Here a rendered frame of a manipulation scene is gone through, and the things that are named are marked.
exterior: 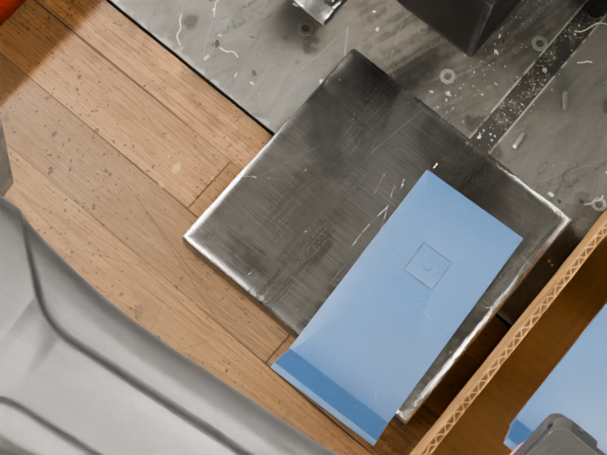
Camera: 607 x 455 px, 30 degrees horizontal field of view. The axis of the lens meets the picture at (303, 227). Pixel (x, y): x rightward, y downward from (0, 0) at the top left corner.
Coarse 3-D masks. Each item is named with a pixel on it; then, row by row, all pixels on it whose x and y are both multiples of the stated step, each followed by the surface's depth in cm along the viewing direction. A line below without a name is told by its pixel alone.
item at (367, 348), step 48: (432, 192) 67; (384, 240) 66; (432, 240) 67; (480, 240) 67; (336, 288) 66; (384, 288) 66; (480, 288) 66; (336, 336) 65; (384, 336) 65; (432, 336) 65; (336, 384) 64; (384, 384) 64
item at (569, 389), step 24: (600, 312) 59; (600, 336) 59; (576, 360) 58; (600, 360) 59; (552, 384) 58; (576, 384) 58; (600, 384) 58; (528, 408) 58; (552, 408) 58; (576, 408) 58; (600, 408) 58; (528, 432) 57; (600, 432) 58
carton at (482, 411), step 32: (576, 256) 62; (544, 288) 67; (576, 288) 68; (544, 320) 67; (576, 320) 68; (512, 352) 67; (544, 352) 67; (480, 384) 60; (512, 384) 66; (448, 416) 60; (480, 416) 66; (512, 416) 66; (416, 448) 64; (448, 448) 65; (480, 448) 65
